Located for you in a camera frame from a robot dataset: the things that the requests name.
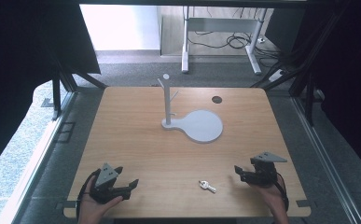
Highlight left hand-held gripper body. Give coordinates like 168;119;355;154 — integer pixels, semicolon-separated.
89;161;132;205

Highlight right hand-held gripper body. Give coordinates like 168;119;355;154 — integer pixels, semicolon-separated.
243;151;288;189

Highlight silver key with chain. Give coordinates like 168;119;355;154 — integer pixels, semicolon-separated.
198;179;217;194

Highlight white key stand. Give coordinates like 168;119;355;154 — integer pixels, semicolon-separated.
157;73;225;145

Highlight person's right hand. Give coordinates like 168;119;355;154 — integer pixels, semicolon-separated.
248;175;290;218

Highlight person's left hand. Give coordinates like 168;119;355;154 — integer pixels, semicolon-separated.
76;176;124;224

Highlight white power strip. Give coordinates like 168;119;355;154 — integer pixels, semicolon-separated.
268;69;286;83

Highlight black curtain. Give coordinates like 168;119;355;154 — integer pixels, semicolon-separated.
293;0;361;173
0;0;102;180

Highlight white cabinet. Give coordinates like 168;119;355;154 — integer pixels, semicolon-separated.
79;4;162;51

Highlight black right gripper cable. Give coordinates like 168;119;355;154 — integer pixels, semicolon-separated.
275;173;290;213

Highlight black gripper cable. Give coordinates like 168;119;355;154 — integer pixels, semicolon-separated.
75;168;102;220
275;173;290;213

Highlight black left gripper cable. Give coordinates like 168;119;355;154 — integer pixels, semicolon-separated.
75;168;102;220

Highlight black table bracket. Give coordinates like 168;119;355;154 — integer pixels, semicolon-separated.
295;199;313;209
55;201;77;210

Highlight aluminium floor rail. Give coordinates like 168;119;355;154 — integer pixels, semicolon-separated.
290;95;361;224
0;91;78;224

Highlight black metal frame strut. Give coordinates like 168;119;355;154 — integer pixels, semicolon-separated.
250;6;352;127
40;60;108;121

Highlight black floor cables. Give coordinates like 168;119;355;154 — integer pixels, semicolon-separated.
187;30;283;61

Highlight white desk frame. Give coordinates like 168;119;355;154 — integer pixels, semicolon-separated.
181;6;268;76

